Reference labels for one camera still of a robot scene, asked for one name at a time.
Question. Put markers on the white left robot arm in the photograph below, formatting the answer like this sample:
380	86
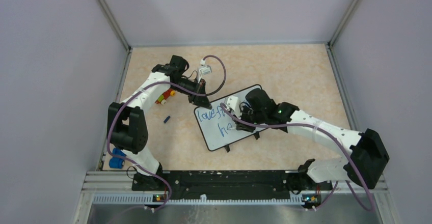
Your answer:
127	127

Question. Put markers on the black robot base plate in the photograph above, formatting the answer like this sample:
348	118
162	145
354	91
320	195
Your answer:
188	181

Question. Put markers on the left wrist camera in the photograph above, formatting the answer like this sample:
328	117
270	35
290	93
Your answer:
203	70

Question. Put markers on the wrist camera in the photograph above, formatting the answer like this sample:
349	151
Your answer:
203	70
233	105

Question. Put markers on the blue toy car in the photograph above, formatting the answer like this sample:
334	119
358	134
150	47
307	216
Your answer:
116	162

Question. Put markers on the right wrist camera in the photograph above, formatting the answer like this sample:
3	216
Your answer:
233	105

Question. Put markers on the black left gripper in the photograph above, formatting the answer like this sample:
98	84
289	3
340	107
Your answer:
201	101

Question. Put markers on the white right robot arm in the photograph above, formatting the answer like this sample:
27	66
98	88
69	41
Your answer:
363	156

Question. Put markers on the colourful toy brick car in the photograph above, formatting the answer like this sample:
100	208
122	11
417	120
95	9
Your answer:
162	99

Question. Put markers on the aluminium frame rails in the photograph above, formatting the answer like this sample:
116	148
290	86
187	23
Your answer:
386	209

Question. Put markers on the black framed whiteboard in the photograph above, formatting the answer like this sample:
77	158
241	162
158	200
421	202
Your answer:
215	125

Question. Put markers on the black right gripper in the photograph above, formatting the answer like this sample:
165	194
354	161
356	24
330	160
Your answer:
249	128

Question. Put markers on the white slotted cable duct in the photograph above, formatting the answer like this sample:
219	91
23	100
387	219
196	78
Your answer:
150	199

